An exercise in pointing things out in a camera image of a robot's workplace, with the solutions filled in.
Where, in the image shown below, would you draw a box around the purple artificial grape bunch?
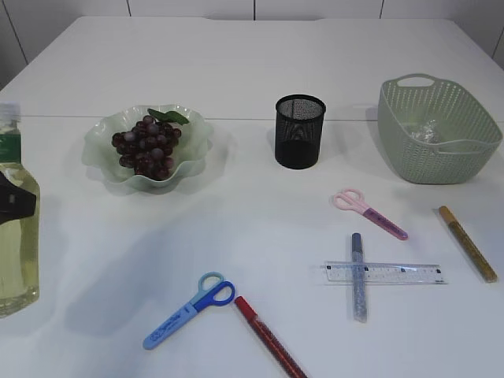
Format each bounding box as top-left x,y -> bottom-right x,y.
111,108 -> 189,181

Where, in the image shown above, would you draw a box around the yellow tea bottle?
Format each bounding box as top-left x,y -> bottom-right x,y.
1,102 -> 40,318

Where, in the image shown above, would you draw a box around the pink scissors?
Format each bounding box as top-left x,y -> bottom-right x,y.
332,188 -> 409,241

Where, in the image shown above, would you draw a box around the green woven plastic basket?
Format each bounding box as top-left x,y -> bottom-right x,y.
377,73 -> 503,185

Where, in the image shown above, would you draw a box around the gold glitter pen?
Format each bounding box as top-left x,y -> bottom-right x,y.
439,206 -> 498,284

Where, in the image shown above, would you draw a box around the clear plastic sheet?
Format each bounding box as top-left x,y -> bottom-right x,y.
408,120 -> 442,144

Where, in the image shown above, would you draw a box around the silver glitter pen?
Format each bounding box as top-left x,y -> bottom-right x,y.
351,233 -> 368,323

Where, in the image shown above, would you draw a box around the clear plastic ruler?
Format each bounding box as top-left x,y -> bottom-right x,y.
321,261 -> 447,285

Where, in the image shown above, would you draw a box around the red glitter pen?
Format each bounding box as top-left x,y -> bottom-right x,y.
235,296 -> 308,378

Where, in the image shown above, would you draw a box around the black mesh pen holder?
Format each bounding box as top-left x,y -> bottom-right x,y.
274,94 -> 326,169

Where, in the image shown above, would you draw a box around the green wavy glass plate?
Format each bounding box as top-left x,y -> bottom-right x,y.
82,104 -> 212,191

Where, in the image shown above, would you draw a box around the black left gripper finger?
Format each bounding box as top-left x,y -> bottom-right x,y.
0,173 -> 36,224

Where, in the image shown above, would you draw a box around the blue scissors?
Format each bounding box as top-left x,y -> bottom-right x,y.
143,272 -> 235,350

